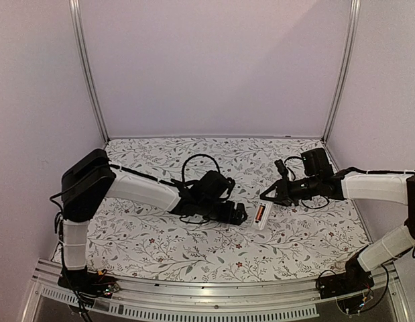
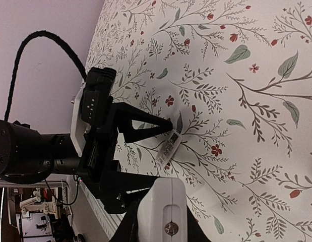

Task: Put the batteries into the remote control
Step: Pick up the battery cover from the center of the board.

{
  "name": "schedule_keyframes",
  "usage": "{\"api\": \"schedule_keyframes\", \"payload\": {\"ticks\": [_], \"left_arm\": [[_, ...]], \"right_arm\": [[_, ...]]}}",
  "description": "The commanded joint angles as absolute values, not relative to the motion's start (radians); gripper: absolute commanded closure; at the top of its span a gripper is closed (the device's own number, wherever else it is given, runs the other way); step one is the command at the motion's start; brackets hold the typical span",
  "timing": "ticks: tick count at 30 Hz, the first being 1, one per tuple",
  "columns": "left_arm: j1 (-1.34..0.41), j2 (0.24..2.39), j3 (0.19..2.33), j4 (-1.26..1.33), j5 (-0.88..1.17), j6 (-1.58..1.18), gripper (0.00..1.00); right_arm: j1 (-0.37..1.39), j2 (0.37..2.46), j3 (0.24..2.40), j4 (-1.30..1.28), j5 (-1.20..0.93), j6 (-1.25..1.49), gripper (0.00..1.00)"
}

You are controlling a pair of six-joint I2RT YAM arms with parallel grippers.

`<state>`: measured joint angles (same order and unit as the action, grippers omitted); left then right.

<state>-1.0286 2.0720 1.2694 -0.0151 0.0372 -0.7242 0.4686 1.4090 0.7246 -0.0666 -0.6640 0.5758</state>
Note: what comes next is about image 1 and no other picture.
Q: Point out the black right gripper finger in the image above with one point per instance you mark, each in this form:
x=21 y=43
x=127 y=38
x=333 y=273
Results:
x=277 y=192
x=286 y=202

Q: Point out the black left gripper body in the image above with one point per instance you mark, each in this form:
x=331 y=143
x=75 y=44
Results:
x=218 y=215

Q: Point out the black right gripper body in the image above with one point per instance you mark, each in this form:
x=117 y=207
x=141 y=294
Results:
x=285 y=191

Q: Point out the orange AAA battery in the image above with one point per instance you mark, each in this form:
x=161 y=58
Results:
x=256 y=215

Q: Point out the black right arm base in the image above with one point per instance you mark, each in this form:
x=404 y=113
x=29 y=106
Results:
x=353 y=279

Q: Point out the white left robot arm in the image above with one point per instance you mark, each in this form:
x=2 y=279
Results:
x=95 y=178

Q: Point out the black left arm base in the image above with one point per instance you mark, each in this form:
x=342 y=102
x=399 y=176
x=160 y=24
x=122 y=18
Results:
x=89 y=284

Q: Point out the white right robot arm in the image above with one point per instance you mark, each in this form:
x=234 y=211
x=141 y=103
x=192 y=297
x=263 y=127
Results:
x=348 y=184

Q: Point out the floral patterned table mat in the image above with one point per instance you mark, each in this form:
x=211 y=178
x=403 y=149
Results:
x=133 y=239

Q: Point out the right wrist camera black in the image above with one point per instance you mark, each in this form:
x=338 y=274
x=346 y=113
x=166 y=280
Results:
x=283 y=170

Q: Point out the aluminium table edge rail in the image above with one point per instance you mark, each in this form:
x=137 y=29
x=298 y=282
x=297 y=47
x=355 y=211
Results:
x=154 y=300

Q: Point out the right aluminium frame post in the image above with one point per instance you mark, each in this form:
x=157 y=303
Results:
x=355 y=6

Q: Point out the aluminium frame post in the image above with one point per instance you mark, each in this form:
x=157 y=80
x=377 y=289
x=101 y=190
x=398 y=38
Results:
x=76 y=17
x=355 y=6

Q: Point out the left aluminium frame post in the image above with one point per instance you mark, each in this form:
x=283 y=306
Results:
x=76 y=17

